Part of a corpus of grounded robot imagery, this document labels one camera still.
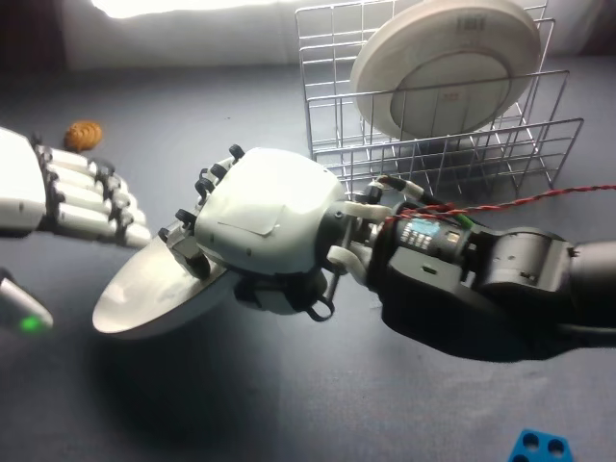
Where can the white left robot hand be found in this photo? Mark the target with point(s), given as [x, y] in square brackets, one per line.
[72, 202]

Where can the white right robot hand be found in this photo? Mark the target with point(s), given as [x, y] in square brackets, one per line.
[264, 212]

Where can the white plate with tree print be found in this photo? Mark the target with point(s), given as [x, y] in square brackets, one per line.
[144, 298]
[423, 96]

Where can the orange spiral toy cookie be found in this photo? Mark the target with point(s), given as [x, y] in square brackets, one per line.
[84, 135]

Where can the grey table cloth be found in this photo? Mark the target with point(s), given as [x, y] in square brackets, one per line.
[289, 409]

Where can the blue pentagon block with holes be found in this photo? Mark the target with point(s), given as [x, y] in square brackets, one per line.
[521, 454]

